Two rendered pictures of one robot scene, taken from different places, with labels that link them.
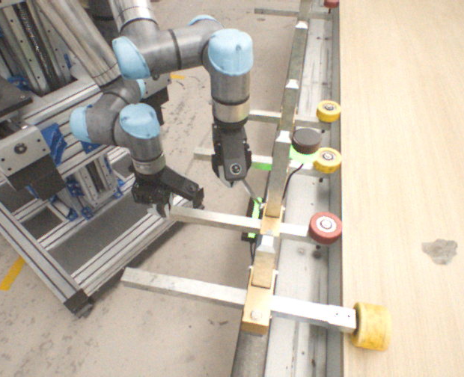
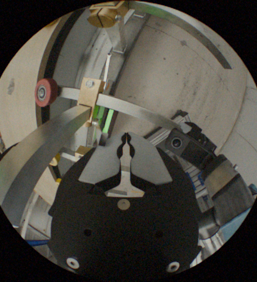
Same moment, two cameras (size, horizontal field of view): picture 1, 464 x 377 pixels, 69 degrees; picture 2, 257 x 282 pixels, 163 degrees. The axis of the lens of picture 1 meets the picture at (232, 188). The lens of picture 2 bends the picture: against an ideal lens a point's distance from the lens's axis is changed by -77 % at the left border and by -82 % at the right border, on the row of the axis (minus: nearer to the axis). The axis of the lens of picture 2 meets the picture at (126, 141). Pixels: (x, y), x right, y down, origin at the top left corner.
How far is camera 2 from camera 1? 0.71 m
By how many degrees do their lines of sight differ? 9
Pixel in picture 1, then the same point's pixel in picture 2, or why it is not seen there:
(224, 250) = (125, 126)
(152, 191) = (208, 143)
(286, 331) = (102, 57)
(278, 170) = (29, 144)
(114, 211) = not seen: hidden behind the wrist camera
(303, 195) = (80, 140)
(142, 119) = not seen: outside the picture
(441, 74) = not seen: hidden behind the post
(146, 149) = (246, 190)
